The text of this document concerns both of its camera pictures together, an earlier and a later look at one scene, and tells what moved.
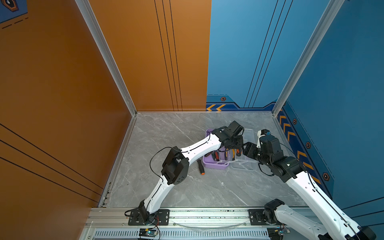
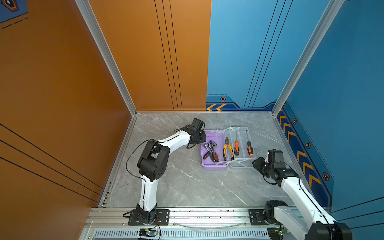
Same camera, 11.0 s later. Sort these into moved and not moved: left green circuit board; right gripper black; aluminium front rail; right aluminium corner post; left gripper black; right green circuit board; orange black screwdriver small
Moved: right gripper black; left gripper black; orange black screwdriver small
Not moved: left green circuit board; right aluminium corner post; aluminium front rail; right green circuit board
